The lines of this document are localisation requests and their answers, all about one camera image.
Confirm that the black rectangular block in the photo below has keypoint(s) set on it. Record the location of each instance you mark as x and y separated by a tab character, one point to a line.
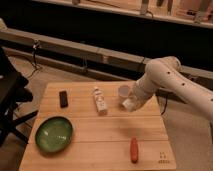
63	99

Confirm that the white ceramic cup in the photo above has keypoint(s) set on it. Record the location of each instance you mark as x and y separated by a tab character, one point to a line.
123	91

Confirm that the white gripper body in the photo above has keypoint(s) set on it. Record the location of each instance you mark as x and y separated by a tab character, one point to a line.
133	100

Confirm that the black chair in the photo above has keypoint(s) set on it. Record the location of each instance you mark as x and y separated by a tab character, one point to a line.
12	91

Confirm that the red sausage toy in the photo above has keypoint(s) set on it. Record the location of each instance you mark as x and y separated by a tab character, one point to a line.
134	150

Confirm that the wooden table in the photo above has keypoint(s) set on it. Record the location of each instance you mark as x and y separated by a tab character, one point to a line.
101	142

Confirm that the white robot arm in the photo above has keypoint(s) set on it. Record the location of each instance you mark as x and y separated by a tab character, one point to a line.
165	72

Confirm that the green bowl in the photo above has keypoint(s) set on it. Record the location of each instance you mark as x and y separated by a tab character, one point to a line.
54	134

